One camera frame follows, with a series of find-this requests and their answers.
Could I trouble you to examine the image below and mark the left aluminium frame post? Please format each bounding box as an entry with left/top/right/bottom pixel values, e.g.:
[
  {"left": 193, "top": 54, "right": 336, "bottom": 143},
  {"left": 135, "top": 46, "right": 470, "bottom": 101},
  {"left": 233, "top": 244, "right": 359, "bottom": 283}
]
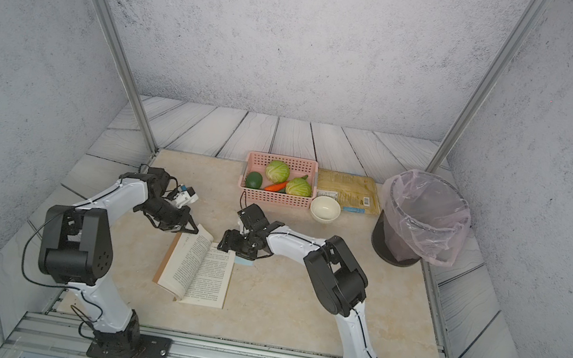
[{"left": 91, "top": 0, "right": 159, "bottom": 155}]

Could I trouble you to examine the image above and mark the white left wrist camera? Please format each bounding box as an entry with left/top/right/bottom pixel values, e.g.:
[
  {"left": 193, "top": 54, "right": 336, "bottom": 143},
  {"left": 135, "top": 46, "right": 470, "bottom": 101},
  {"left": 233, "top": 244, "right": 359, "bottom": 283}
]
[{"left": 169, "top": 185, "right": 199, "bottom": 209}]

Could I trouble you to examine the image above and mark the aluminium frame post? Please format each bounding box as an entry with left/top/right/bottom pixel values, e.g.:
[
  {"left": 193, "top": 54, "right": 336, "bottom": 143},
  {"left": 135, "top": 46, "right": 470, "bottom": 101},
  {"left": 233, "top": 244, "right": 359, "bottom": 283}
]
[
  {"left": 91, "top": 0, "right": 159, "bottom": 155},
  {"left": 425, "top": 0, "right": 551, "bottom": 173}
]

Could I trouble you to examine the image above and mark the green cabbage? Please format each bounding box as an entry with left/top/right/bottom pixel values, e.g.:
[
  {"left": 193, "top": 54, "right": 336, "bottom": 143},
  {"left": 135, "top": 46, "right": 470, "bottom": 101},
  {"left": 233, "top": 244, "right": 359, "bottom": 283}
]
[
  {"left": 285, "top": 176, "right": 313, "bottom": 198},
  {"left": 264, "top": 160, "right": 291, "bottom": 184}
]

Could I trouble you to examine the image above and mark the pink plastic perforated basket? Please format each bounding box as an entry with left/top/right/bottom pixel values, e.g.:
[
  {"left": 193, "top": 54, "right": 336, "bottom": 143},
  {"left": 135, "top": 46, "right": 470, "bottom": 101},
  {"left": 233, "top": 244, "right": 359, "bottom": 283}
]
[{"left": 239, "top": 151, "right": 319, "bottom": 209}]

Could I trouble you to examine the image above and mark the black bin with pink bag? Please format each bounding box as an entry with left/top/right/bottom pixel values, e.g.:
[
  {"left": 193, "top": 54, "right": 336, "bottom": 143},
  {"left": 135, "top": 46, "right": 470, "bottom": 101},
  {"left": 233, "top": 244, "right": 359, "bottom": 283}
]
[{"left": 371, "top": 169, "right": 472, "bottom": 268}]

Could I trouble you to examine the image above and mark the blue sticky note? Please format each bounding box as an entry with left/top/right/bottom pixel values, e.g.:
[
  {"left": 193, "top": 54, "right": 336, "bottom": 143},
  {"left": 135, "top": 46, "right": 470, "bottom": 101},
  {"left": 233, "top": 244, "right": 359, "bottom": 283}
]
[{"left": 235, "top": 256, "right": 254, "bottom": 267}]

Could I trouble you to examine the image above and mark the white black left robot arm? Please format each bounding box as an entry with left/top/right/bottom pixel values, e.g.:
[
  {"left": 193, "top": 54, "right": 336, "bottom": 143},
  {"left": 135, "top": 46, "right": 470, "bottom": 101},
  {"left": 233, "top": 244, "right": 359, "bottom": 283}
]
[{"left": 37, "top": 168, "right": 198, "bottom": 334}]

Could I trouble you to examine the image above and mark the dark green avocado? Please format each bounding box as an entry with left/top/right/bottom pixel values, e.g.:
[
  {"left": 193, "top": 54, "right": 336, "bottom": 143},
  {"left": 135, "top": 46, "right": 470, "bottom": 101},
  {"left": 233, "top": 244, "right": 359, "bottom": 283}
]
[{"left": 244, "top": 171, "right": 263, "bottom": 190}]

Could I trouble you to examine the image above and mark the yellow noodle packet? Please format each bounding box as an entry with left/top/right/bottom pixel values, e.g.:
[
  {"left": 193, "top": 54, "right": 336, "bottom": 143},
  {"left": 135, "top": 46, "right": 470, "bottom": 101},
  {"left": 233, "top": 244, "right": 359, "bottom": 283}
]
[{"left": 315, "top": 169, "right": 382, "bottom": 216}]

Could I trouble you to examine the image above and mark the dark cover paperback book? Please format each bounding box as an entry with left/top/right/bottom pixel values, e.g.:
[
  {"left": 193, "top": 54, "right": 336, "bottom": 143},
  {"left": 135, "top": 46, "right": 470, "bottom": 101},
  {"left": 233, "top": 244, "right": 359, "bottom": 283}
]
[{"left": 153, "top": 224, "right": 236, "bottom": 309}]

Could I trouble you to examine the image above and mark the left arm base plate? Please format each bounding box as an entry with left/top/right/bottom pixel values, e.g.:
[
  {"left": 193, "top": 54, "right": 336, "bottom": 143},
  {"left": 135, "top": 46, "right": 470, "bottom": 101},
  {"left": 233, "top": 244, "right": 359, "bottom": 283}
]
[{"left": 86, "top": 331, "right": 173, "bottom": 358}]

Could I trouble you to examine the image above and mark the cream ceramic bowl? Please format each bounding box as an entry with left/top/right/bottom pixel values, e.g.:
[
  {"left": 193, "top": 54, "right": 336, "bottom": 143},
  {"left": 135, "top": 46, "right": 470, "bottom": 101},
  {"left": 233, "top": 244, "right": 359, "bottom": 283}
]
[{"left": 309, "top": 196, "right": 342, "bottom": 224}]

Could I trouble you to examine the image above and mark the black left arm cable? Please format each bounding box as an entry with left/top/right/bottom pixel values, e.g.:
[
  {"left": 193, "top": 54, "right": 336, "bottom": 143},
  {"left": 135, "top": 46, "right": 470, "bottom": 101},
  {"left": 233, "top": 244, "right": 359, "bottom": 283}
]
[{"left": 9, "top": 142, "right": 198, "bottom": 354}]

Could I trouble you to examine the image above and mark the right aluminium frame post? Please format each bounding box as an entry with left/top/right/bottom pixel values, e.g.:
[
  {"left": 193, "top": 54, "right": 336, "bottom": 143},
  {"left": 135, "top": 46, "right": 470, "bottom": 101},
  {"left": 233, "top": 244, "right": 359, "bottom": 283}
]
[{"left": 425, "top": 0, "right": 551, "bottom": 173}]

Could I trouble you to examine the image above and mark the right green cabbage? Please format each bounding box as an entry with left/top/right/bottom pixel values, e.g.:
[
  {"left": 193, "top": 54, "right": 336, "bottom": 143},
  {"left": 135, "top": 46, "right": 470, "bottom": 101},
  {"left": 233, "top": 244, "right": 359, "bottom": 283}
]
[{"left": 285, "top": 176, "right": 313, "bottom": 198}]

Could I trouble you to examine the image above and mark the upper green cabbage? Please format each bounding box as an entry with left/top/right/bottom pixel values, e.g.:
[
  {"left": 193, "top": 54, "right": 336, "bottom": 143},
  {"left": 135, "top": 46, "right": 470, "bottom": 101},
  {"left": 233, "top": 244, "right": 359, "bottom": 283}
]
[{"left": 264, "top": 160, "right": 291, "bottom": 184}]

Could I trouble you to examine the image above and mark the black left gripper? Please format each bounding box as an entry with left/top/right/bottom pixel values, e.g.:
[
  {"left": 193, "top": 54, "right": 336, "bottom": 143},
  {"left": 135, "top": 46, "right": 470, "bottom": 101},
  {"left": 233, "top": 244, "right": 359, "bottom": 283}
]
[{"left": 135, "top": 196, "right": 203, "bottom": 237}]

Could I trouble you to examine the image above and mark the orange carrot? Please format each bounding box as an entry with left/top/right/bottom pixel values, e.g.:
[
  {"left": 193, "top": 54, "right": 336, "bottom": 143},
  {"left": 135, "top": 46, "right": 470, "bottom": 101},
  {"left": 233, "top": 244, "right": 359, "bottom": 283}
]
[{"left": 264, "top": 182, "right": 288, "bottom": 193}]

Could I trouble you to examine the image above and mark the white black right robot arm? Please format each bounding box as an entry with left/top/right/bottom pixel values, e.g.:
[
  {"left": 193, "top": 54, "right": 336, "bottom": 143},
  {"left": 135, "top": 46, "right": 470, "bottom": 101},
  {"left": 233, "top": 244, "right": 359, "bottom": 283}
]
[{"left": 218, "top": 204, "right": 378, "bottom": 358}]

